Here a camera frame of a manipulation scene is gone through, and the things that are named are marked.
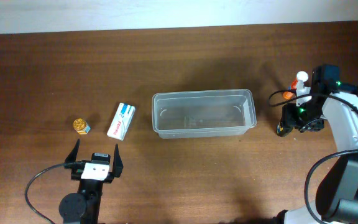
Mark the white Panadol box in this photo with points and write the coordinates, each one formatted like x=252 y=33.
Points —
x=121 y=121

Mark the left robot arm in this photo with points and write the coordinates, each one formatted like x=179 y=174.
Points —
x=83 y=205

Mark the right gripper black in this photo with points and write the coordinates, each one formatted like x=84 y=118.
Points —
x=289 y=118

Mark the white calamine lotion bottle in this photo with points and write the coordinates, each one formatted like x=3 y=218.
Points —
x=301 y=89

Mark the gold lid balm jar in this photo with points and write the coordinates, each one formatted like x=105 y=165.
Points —
x=81 y=126

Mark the clear plastic container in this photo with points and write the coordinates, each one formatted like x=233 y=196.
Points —
x=201 y=114

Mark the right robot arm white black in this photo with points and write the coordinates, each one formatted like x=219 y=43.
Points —
x=331 y=185

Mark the dark bottle white cap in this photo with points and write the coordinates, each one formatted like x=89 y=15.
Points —
x=282 y=130

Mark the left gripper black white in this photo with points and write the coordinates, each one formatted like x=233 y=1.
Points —
x=76 y=175

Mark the orange Redoxon tube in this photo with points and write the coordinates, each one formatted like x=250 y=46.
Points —
x=289 y=93

